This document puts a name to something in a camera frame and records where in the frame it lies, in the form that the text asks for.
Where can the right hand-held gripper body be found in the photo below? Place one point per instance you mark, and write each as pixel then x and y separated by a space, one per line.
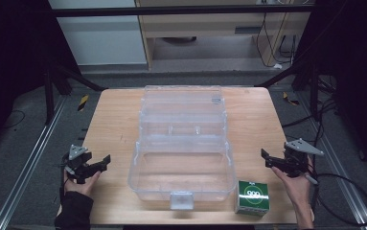
pixel 296 163

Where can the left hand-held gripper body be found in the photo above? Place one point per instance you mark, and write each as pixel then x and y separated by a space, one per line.
pixel 77 164

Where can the green and white box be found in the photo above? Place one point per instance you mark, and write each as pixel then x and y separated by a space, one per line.
pixel 253 198

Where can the clear plastic storage box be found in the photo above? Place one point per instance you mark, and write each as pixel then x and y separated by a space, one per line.
pixel 181 172

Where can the person's left hand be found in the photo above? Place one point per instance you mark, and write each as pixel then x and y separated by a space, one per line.
pixel 82 188

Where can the person's right hand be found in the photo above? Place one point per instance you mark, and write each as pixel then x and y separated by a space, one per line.
pixel 299 190

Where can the yellow black tape strip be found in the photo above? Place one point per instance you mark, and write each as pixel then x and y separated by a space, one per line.
pixel 290 99
pixel 83 102

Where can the black metal stand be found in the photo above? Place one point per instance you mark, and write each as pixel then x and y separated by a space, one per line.
pixel 48 96
pixel 313 92

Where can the white plug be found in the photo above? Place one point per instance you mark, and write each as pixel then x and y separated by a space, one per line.
pixel 277 66

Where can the white cabinet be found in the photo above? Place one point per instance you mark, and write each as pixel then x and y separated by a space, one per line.
pixel 101 41

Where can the wooden cabinet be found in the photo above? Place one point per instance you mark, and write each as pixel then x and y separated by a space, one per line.
pixel 203 25

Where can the aluminium floor rail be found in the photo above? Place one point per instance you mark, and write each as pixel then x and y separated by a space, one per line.
pixel 340 179
pixel 27 166

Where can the black frame crossbar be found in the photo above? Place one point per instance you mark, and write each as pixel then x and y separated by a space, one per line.
pixel 178 11

